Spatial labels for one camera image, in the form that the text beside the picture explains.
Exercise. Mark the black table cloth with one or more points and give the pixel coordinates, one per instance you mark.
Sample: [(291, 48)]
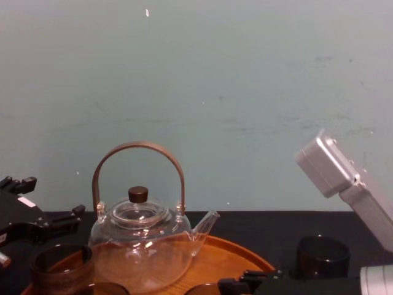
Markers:
[(264, 225)]

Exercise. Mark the round wooden tray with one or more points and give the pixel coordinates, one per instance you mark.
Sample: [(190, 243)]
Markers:
[(236, 255)]

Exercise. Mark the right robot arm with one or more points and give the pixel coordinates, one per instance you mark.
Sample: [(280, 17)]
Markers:
[(327, 167)]

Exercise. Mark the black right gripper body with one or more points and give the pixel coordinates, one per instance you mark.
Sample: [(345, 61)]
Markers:
[(307, 287)]

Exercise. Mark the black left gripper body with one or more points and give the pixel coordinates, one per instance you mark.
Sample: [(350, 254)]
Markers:
[(21, 213)]

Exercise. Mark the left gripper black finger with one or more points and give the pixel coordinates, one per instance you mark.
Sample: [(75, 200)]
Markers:
[(66, 219), (23, 186)]

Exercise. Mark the dark smoked glass cup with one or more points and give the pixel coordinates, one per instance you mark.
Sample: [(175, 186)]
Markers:
[(107, 289), (204, 290), (58, 276), (322, 259)]

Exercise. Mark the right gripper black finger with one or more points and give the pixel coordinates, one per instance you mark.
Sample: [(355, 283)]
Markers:
[(235, 287), (258, 276)]

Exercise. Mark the glass teapot lid dark knob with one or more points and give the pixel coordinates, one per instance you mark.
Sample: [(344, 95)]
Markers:
[(138, 195)]

